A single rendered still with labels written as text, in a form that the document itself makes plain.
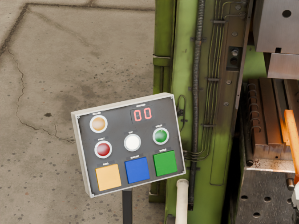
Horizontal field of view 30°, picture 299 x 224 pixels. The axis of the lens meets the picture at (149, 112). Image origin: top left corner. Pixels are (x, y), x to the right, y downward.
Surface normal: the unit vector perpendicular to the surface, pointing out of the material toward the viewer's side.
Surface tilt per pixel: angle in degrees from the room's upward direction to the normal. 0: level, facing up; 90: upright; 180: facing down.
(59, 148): 0
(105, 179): 60
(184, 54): 90
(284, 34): 90
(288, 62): 90
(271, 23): 90
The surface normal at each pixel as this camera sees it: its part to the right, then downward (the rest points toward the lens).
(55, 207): 0.02, -0.79
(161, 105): 0.31, 0.11
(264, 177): -0.07, 0.61
